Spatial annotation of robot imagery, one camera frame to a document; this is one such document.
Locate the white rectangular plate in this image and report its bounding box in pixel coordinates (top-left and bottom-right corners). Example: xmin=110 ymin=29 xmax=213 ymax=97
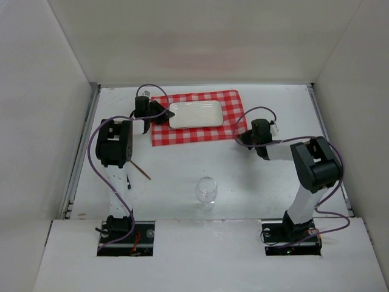
xmin=168 ymin=100 xmax=224 ymax=129

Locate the red white checkered cloth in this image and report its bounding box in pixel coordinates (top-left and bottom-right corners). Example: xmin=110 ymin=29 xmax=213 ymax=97
xmin=151 ymin=89 xmax=248 ymax=147

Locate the clear wine glass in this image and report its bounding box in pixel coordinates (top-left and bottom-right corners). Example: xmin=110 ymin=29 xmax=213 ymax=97
xmin=195 ymin=176 xmax=218 ymax=212

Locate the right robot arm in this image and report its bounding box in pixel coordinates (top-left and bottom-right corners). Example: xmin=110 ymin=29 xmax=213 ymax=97
xmin=234 ymin=119 xmax=343 ymax=242

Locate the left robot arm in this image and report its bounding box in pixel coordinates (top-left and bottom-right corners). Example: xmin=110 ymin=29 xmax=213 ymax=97
xmin=95 ymin=91 xmax=174 ymax=238

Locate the gold spoon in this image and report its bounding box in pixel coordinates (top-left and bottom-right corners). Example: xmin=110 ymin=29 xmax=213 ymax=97
xmin=130 ymin=161 xmax=151 ymax=180

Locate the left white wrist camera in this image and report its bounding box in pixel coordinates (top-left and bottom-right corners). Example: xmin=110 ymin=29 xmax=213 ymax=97
xmin=142 ymin=90 xmax=151 ymax=98

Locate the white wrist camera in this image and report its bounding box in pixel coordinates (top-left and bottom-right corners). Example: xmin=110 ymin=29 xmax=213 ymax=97
xmin=142 ymin=90 xmax=151 ymax=98
xmin=270 ymin=121 xmax=279 ymax=136

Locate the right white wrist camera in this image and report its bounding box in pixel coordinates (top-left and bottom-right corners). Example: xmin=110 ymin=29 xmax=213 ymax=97
xmin=270 ymin=121 xmax=279 ymax=136

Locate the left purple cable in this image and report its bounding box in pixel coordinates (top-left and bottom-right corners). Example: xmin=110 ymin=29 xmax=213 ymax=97
xmin=88 ymin=83 xmax=170 ymax=252

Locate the purple cable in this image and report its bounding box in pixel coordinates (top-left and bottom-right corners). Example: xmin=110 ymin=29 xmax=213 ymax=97
xmin=88 ymin=83 xmax=170 ymax=252
xmin=232 ymin=106 xmax=351 ymax=248

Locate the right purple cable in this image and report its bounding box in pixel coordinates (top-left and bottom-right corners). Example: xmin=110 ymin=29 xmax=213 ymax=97
xmin=232 ymin=106 xmax=351 ymax=248

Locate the teal handled knife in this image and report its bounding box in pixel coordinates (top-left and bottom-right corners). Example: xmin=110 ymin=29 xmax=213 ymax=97
xmin=126 ymin=176 xmax=131 ymax=190

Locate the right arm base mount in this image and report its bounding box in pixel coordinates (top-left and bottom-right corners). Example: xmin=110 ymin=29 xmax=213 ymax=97
xmin=260 ymin=220 xmax=322 ymax=256

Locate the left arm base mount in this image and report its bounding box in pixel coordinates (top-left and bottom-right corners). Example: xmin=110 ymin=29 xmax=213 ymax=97
xmin=97 ymin=221 xmax=155 ymax=257

